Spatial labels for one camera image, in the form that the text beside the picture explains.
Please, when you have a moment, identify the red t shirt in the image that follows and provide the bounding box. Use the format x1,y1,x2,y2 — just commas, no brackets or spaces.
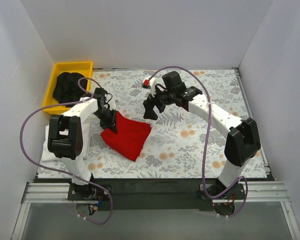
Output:
100,112,152,162

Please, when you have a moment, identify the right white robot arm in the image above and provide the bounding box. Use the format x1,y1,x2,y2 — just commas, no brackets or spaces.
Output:
142,71,261,199

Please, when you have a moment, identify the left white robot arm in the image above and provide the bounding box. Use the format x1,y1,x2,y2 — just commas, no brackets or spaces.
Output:
47,87,118,200

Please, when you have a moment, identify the floral patterned table mat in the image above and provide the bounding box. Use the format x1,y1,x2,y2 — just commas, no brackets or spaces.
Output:
85,69,249,178

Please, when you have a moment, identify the black crumpled t shirt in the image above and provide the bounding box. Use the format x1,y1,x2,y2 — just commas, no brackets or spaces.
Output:
52,72,85,104

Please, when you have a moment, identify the yellow plastic bin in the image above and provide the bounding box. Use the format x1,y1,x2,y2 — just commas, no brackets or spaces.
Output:
43,61,93,115

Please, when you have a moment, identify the white folded t shirt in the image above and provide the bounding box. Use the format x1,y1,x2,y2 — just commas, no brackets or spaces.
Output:
41,123,91,162

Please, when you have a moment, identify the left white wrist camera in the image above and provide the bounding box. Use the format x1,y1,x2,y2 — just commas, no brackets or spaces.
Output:
106,96,116,110

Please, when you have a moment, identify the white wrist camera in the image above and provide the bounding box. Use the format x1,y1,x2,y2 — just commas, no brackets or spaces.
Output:
141,76,162,97
106,96,116,110

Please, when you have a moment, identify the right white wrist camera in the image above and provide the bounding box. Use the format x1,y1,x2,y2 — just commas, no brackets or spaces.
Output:
141,76,162,97

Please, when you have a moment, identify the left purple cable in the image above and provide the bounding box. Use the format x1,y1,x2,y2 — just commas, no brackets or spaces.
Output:
19,77,114,225

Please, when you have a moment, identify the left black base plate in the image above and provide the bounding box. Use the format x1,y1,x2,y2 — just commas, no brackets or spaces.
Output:
67,184,110,201

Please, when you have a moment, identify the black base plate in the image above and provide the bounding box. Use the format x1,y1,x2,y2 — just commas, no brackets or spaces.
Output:
67,184,110,201
197,183,247,201

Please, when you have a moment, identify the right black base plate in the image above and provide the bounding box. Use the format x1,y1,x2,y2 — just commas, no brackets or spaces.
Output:
197,183,247,201

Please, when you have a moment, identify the aluminium frame rail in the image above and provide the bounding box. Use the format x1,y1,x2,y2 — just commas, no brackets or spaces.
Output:
22,179,290,203

